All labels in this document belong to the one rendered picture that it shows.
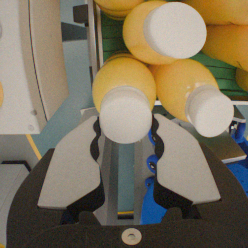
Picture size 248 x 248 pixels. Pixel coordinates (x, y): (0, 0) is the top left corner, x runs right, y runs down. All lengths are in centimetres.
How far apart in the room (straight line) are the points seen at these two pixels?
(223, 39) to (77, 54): 111
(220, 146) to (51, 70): 29
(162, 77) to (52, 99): 12
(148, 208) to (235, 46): 28
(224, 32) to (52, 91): 25
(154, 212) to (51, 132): 142
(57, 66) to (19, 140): 173
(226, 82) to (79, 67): 107
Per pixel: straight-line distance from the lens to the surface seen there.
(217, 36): 27
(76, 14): 24
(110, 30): 31
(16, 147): 201
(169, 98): 16
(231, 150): 30
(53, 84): 18
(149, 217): 27
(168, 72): 17
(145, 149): 38
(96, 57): 23
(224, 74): 39
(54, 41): 20
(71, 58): 127
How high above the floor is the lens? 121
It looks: 60 degrees down
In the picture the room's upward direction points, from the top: 179 degrees clockwise
